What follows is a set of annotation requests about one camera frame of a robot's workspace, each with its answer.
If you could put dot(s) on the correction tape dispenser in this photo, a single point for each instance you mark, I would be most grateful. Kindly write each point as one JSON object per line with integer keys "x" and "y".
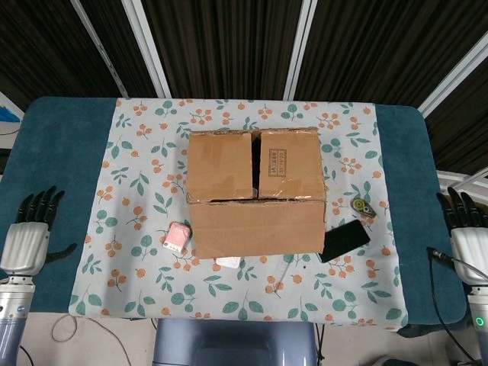
{"x": 360, "y": 206}

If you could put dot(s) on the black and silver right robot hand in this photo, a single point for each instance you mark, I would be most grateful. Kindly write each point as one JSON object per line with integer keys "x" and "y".
{"x": 470, "y": 251}

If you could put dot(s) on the blue-grey robot torso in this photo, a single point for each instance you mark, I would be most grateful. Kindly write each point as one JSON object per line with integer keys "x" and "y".
{"x": 234, "y": 343}

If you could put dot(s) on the floral print tablecloth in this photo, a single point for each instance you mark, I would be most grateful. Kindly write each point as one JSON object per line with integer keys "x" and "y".
{"x": 126, "y": 228}

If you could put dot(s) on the pink tissue pack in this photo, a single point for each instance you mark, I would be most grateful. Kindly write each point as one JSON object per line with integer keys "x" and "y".
{"x": 176, "y": 236}

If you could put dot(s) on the transparent plastic ruler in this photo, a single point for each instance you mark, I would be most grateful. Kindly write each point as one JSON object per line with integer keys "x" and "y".
{"x": 282, "y": 271}

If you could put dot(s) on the thin grey frame post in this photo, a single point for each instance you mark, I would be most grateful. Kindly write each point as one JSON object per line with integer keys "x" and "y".
{"x": 100, "y": 47}

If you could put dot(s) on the black smartphone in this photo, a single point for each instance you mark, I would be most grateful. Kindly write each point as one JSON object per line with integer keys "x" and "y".
{"x": 345, "y": 241}

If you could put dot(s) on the brown cardboard shipping box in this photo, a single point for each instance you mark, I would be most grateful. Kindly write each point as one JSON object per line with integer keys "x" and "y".
{"x": 255, "y": 228}

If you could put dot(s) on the teal table cover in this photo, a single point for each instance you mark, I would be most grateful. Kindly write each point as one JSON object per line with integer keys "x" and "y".
{"x": 57, "y": 152}

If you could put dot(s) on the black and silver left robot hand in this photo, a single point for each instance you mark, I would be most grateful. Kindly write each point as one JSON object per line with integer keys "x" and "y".
{"x": 24, "y": 248}

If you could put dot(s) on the white aluminium frame post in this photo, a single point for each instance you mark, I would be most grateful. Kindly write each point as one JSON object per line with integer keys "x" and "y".
{"x": 301, "y": 49}
{"x": 453, "y": 76}
{"x": 146, "y": 49}

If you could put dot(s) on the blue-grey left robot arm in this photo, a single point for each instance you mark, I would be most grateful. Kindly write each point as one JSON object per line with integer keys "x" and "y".
{"x": 13, "y": 316}

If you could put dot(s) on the white plastic container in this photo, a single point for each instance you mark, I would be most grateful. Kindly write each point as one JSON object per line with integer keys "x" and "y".
{"x": 228, "y": 262}

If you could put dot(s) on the white metal rack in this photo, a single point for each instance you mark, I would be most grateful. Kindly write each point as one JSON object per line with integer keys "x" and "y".
{"x": 463, "y": 179}

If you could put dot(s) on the white and blue paper package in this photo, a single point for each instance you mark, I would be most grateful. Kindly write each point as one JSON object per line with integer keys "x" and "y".
{"x": 7, "y": 114}

